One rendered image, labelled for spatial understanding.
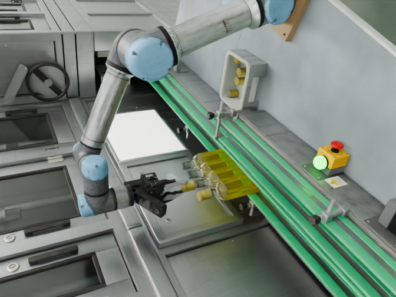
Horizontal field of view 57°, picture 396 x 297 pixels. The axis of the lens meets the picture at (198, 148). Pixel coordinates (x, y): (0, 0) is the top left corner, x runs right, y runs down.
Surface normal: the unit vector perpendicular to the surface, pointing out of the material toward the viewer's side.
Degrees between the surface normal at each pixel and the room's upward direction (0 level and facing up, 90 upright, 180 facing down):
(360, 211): 90
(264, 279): 90
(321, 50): 0
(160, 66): 82
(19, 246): 90
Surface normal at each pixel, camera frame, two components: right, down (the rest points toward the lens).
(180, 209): 0.12, -0.83
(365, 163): -0.89, 0.16
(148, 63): 0.33, 0.50
